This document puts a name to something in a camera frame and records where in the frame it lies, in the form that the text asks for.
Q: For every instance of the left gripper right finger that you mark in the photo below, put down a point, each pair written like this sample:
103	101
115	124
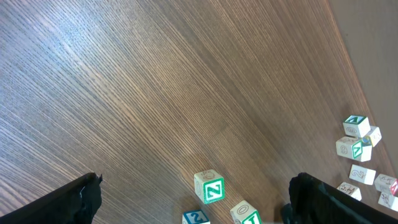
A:
313	201

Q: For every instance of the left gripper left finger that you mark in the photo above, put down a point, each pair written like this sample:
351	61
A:
75	202

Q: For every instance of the green J letter block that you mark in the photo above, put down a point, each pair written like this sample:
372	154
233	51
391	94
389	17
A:
245	213

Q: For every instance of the green Z block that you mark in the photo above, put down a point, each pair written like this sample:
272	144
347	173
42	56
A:
209	186
353	148

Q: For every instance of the red sided picture block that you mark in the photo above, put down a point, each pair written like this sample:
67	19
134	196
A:
195	217

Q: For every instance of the blue sided wooden block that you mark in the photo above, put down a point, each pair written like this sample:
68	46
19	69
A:
351	190

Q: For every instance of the yellow sided picture block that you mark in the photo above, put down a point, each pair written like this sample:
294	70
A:
362	174

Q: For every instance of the yellow S wooden block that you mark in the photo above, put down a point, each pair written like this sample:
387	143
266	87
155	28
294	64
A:
386	184

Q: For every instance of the red A letter block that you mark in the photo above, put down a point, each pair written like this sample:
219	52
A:
388	201

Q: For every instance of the red A sided block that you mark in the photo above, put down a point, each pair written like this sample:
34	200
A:
356	126

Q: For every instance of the red O letter block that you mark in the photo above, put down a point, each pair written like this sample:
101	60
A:
372	137

